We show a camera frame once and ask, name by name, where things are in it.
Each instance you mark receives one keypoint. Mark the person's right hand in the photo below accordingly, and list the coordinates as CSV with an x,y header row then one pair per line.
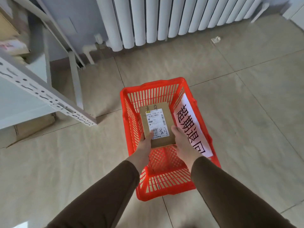
x,y
186,147

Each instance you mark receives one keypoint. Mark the person's left hand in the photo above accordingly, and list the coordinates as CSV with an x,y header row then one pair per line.
x,y
145,147

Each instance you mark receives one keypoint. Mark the yellow-taped cardboard box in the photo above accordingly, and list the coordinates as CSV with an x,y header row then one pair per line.
x,y
156,121

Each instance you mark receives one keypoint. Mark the red plastic basket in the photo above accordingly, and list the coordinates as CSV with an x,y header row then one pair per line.
x,y
161,195

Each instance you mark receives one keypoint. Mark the white metal shelving rack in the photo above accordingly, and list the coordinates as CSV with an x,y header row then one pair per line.
x,y
23,109

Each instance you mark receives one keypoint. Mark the person's left forearm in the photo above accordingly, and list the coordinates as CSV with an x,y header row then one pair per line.
x,y
99,199

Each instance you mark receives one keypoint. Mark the person's right forearm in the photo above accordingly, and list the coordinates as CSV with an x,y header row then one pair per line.
x,y
225,199

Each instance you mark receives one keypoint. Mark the white paper sign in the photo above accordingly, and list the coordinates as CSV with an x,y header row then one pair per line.
x,y
190,123

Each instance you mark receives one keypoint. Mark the white plastic scrap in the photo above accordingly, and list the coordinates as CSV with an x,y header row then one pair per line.
x,y
215,39

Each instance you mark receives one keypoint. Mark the white radiator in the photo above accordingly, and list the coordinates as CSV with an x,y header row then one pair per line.
x,y
152,18

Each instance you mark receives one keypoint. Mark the white door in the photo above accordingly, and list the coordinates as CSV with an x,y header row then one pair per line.
x,y
295,9

